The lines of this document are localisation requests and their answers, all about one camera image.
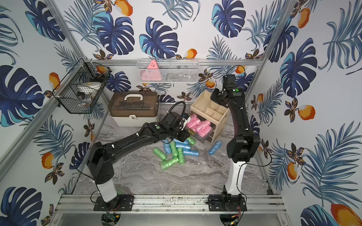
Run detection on pink roll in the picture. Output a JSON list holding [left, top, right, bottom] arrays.
[[199, 126, 213, 138], [186, 114, 201, 129], [193, 120, 211, 133]]

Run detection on beige drawer organizer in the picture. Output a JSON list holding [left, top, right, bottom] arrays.
[[190, 91, 230, 143]]

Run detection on green roll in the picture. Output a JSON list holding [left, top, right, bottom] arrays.
[[153, 148, 168, 161], [160, 157, 179, 170], [170, 141, 178, 157], [187, 137, 196, 146], [177, 148, 185, 165]]

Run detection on clear top drawer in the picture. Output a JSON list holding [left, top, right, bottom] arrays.
[[185, 114, 216, 143]]

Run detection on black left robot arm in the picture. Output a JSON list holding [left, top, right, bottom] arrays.
[[86, 111, 190, 211]]

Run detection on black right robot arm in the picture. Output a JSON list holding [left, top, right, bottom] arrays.
[[206, 74, 260, 212]]

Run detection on blue roll top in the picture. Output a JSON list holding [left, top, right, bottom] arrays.
[[174, 139, 189, 145]]

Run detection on blue roll middle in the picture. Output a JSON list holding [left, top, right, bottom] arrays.
[[175, 143, 191, 150]]

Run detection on blue roll left upright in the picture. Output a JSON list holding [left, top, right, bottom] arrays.
[[164, 143, 172, 154]]

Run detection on blue roll lower right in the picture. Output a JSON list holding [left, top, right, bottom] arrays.
[[183, 149, 199, 156]]

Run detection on brown lidded storage box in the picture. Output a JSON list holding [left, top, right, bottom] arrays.
[[108, 91, 159, 127]]

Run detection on pink triangle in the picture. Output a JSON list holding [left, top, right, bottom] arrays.
[[140, 60, 162, 82]]

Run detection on white tape roll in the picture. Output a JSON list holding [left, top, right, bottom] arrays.
[[77, 82, 101, 93]]

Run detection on clear wall tray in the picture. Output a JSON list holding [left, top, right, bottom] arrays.
[[136, 58, 199, 83]]

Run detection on black wire basket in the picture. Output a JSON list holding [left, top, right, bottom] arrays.
[[52, 58, 112, 114]]

